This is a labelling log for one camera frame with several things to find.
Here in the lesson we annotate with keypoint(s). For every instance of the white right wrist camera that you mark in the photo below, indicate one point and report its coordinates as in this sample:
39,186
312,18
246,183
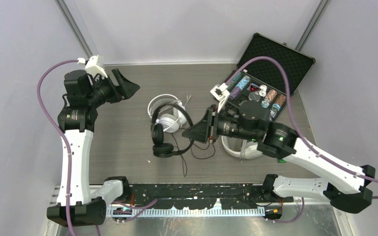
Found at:
221,94

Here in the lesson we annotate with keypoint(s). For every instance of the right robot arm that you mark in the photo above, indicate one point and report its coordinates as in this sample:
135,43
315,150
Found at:
343,185

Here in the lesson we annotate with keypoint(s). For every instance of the large white grey headphones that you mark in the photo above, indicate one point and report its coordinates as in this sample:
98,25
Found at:
248,149

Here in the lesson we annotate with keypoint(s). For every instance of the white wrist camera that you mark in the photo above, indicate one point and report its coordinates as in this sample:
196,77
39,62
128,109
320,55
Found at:
221,94
94,66

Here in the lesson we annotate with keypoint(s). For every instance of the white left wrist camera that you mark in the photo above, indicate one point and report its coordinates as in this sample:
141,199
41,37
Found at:
94,66

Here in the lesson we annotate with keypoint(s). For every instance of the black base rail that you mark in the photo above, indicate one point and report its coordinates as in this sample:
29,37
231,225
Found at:
200,196

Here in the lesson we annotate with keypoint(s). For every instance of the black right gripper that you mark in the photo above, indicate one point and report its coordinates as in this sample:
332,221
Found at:
206,128

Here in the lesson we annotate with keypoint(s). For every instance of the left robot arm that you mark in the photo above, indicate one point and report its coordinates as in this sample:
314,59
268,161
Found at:
76,121

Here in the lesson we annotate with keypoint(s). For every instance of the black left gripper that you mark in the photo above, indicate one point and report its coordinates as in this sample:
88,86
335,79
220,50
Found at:
124,90

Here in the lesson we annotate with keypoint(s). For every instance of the black poker chip case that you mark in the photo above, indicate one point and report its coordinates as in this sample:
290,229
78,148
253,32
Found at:
261,81

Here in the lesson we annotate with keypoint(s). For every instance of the small white headphones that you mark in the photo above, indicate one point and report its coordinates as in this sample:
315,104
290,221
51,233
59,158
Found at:
169,117

